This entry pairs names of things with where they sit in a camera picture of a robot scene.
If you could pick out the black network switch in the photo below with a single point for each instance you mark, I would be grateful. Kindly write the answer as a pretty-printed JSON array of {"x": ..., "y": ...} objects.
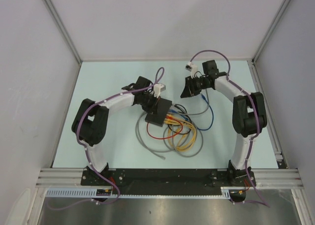
[{"x": 158, "y": 118}]

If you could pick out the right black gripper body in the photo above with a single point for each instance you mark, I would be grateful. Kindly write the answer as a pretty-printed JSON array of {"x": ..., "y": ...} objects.
[{"x": 198, "y": 84}]

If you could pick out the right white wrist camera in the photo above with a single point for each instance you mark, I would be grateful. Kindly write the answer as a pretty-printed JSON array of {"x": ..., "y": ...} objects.
[{"x": 192, "y": 68}]

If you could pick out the aluminium frame rail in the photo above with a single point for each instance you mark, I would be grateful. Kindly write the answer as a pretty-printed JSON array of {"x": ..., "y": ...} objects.
[{"x": 265, "y": 178}]

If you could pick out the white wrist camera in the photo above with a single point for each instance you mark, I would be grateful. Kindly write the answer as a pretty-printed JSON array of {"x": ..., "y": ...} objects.
[
  {"x": 158, "y": 88},
  {"x": 192, "y": 68}
]

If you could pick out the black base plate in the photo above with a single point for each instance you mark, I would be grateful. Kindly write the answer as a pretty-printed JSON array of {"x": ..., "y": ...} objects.
[{"x": 169, "y": 182}]

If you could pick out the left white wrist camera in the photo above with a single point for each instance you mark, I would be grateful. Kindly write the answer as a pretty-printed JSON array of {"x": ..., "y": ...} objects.
[{"x": 158, "y": 88}]

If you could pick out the right grey cable duct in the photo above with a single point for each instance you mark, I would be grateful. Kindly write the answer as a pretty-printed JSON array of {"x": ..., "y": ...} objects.
[{"x": 235, "y": 192}]

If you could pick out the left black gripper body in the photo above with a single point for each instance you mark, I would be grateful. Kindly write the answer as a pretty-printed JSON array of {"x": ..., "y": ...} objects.
[{"x": 148, "y": 102}]

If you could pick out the grey slotted cable duct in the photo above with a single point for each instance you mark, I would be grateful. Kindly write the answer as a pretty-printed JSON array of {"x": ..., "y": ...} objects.
[{"x": 78, "y": 192}]

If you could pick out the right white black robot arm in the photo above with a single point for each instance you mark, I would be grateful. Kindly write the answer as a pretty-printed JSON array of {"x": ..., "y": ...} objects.
[{"x": 248, "y": 113}]

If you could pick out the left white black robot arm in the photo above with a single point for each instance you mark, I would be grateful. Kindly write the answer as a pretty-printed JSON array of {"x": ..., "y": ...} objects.
[{"x": 90, "y": 122}]

